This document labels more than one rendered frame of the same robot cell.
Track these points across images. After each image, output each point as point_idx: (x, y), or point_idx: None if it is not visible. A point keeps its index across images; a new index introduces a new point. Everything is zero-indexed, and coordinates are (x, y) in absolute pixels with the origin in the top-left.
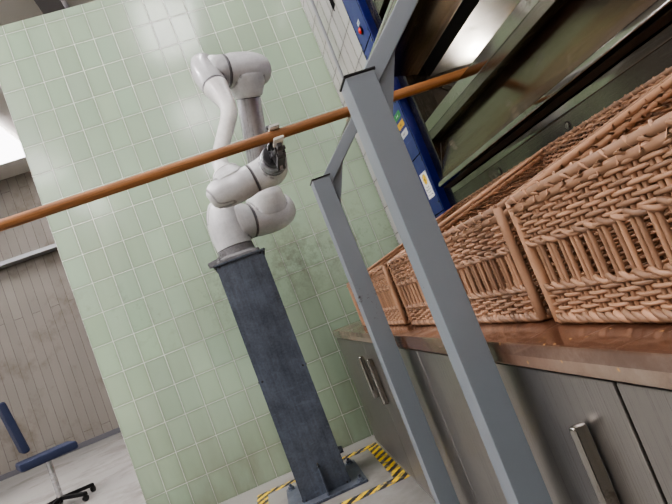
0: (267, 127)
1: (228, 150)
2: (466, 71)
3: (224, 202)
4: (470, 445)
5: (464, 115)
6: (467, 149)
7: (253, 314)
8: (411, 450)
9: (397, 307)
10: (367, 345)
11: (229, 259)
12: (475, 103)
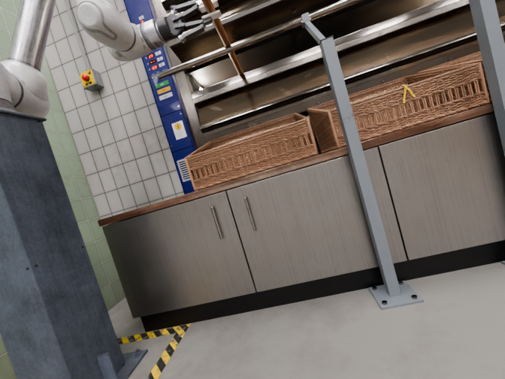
0: (195, 1)
1: None
2: (252, 71)
3: (109, 28)
4: (421, 182)
5: (231, 94)
6: (235, 110)
7: (28, 183)
8: (276, 257)
9: (312, 144)
10: (243, 187)
11: None
12: (245, 89)
